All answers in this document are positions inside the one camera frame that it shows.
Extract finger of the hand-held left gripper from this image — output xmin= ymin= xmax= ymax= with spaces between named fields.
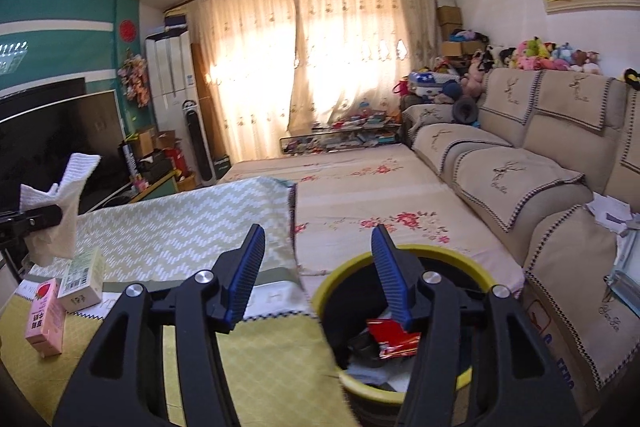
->
xmin=0 ymin=204 xmax=63 ymax=233

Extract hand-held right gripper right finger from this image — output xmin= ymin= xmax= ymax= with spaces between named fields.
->
xmin=371 ymin=223 xmax=583 ymax=427

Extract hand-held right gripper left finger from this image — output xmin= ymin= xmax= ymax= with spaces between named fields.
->
xmin=52 ymin=223 xmax=266 ymax=427

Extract yellow rim trash bin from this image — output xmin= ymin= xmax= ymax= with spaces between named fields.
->
xmin=311 ymin=245 xmax=526 ymax=408

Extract red snack packet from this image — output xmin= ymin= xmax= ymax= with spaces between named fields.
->
xmin=366 ymin=318 xmax=422 ymax=360

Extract black flat television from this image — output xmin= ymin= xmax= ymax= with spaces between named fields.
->
xmin=0 ymin=89 xmax=133 ymax=215

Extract cream cardboard box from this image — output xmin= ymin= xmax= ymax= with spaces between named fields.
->
xmin=56 ymin=247 xmax=107 ymax=313

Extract floral bed sheet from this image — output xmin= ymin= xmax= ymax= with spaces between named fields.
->
xmin=215 ymin=144 xmax=526 ymax=293

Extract pink milk carton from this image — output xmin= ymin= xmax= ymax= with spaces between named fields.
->
xmin=25 ymin=278 xmax=66 ymax=358

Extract red fire extinguisher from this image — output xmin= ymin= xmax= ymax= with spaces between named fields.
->
xmin=170 ymin=147 xmax=190 ymax=180

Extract black tower fan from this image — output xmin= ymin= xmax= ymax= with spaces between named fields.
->
xmin=181 ymin=99 xmax=218 ymax=186

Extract glass coffee table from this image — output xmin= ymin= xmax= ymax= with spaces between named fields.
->
xmin=279 ymin=114 xmax=403 ymax=156

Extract artificial flower bunch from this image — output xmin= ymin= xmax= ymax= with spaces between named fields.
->
xmin=117 ymin=49 xmax=151 ymax=108

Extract beige sofa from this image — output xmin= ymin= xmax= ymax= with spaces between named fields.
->
xmin=402 ymin=67 xmax=640 ymax=408

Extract white standing air conditioner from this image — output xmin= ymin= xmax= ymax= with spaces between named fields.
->
xmin=145 ymin=29 xmax=198 ymax=135

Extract cream curtains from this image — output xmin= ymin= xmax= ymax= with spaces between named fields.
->
xmin=187 ymin=0 xmax=441 ymax=162

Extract loose papers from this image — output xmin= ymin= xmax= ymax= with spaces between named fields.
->
xmin=585 ymin=194 xmax=640 ymax=303

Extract stacked cardboard boxes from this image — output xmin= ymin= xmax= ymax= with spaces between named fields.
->
xmin=436 ymin=6 xmax=463 ymax=58

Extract pile of plush toys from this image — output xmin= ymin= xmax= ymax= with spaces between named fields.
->
xmin=480 ymin=36 xmax=603 ymax=75

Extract black wall panel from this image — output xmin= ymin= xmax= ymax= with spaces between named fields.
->
xmin=0 ymin=77 xmax=87 ymax=102

